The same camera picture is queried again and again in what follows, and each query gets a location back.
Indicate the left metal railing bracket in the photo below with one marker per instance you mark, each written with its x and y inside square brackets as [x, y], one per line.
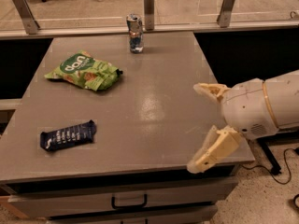
[30, 25]

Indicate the dark blue rxbar wrapper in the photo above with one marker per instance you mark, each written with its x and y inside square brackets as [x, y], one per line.
[67, 137]

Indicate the black metal stand leg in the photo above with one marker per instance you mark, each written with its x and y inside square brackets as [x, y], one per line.
[276, 168]

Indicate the lower grey drawer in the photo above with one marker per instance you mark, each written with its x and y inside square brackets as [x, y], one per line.
[179, 215]

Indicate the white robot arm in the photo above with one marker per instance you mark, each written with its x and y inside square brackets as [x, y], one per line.
[282, 93]

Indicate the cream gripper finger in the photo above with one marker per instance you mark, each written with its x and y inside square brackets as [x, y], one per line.
[212, 91]
[218, 145]

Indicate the metal railing bracket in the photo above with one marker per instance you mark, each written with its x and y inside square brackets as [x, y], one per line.
[30, 25]
[224, 17]
[149, 14]

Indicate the black drawer handle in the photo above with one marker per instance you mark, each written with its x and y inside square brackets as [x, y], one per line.
[118, 203]

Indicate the silver blue redbull can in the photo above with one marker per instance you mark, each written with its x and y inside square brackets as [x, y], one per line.
[135, 30]

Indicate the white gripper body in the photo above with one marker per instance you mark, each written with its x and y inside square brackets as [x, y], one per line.
[248, 109]

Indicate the right metal railing bracket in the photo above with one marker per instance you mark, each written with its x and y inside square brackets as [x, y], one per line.
[224, 17]

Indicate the middle metal railing bracket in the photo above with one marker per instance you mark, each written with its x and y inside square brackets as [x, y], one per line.
[149, 14]

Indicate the grey drawer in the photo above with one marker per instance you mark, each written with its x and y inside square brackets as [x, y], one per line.
[74, 202]
[179, 215]

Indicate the upper grey drawer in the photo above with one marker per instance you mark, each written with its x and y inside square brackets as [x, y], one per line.
[74, 202]

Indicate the green chip bag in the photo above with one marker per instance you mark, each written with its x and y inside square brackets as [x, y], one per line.
[86, 72]

